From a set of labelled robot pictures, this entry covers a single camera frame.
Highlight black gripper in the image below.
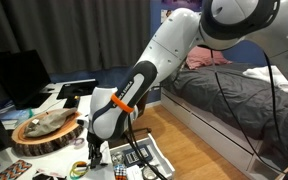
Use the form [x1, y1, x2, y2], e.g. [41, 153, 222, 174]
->
[86, 131, 105, 170]

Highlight pen with orange end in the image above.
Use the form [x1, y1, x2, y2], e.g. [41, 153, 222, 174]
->
[75, 161, 109, 169]

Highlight orange band on arm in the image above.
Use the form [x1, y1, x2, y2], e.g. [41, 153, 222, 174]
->
[110, 93, 136, 114]

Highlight white open drawer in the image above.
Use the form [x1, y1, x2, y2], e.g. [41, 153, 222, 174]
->
[109, 133, 176, 180]

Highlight small glass jar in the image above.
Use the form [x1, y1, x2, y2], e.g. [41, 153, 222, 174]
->
[111, 151, 125, 166]

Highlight Rubik's cube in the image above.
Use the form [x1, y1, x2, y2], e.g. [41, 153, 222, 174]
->
[113, 163, 128, 180]

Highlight white desk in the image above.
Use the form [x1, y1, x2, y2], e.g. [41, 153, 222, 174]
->
[0, 78, 117, 180]

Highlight white paper card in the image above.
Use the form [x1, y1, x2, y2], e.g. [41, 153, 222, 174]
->
[126, 164, 144, 180]

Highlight round wood slab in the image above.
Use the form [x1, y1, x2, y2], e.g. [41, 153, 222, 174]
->
[11, 108, 86, 158]

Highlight dark calculator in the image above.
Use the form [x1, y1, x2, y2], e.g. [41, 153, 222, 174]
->
[122, 143, 154, 168]

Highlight grey cap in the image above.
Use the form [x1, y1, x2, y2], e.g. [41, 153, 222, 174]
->
[23, 107, 78, 139]

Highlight black rectangular device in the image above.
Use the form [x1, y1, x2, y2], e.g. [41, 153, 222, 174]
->
[63, 95, 82, 110]

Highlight black desk mat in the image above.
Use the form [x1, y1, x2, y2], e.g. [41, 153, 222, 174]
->
[56, 79, 99, 100]

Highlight brown leather chair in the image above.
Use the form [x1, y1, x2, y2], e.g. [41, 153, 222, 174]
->
[130, 89, 153, 136]

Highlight zigzag patterned case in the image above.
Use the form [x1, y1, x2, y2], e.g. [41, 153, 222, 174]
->
[0, 159, 33, 180]

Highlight teal plastic bag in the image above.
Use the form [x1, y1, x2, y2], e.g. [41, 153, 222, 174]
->
[0, 107, 35, 130]

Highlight black computer monitor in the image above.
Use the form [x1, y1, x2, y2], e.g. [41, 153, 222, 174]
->
[0, 49, 53, 111]

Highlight wide dark grey curtain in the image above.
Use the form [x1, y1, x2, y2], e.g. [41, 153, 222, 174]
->
[0, 0, 152, 76]

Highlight pink pillow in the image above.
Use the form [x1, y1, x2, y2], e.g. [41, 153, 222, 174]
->
[185, 45, 233, 70]

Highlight basketball players poster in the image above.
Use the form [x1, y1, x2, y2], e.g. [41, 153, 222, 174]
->
[160, 9, 176, 25]

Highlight bed with grey cover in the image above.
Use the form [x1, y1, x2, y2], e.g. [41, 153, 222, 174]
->
[162, 63, 288, 164]

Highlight purple poster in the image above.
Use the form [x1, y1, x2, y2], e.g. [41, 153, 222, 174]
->
[160, 0, 203, 12]

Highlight white blanket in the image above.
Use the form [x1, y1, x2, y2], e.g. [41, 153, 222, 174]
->
[243, 65, 288, 97]

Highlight purple tape ring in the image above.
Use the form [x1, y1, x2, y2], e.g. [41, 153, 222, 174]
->
[71, 137, 86, 147]

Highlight black wrist cable bundle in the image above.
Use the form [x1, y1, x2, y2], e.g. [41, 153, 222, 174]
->
[125, 111, 169, 180]

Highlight white bed frame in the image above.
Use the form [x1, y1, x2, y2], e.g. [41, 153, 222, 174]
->
[159, 87, 288, 180]

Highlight long black cable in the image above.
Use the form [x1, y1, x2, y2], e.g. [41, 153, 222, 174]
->
[209, 49, 288, 176]

